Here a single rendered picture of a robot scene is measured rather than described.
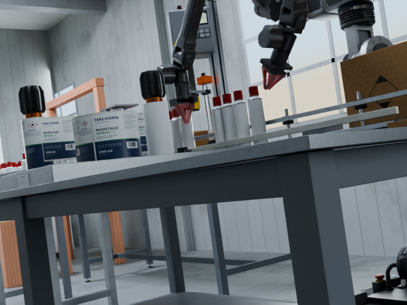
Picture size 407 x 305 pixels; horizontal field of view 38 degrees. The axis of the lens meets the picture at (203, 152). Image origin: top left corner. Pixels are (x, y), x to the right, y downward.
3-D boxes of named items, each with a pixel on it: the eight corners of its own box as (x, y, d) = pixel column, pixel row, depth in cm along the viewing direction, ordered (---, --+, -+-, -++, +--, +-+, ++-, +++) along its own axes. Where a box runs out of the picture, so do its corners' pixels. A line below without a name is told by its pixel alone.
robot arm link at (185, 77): (189, 66, 221) (181, 69, 226) (174, 66, 217) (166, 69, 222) (191, 84, 221) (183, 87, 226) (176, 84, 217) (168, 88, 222)
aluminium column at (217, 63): (223, 166, 235) (200, 3, 238) (231, 165, 238) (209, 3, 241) (231, 165, 231) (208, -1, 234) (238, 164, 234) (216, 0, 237)
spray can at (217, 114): (214, 153, 216) (206, 98, 217) (224, 152, 219) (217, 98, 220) (223, 151, 212) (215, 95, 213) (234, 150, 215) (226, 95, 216)
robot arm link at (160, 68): (194, 55, 216) (181, 50, 223) (168, 55, 210) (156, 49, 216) (189, 87, 221) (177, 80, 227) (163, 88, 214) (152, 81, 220)
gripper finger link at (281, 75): (251, 84, 198) (261, 59, 193) (266, 84, 202) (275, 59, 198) (264, 94, 194) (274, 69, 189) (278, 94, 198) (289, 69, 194)
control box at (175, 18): (172, 62, 242) (166, 17, 243) (213, 57, 243) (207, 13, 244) (174, 57, 232) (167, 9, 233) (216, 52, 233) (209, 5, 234)
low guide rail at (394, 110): (161, 158, 238) (160, 154, 238) (163, 158, 239) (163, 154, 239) (397, 113, 157) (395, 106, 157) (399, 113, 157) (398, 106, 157)
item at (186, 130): (181, 159, 231) (174, 108, 232) (191, 158, 234) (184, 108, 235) (189, 157, 227) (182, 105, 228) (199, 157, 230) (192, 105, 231)
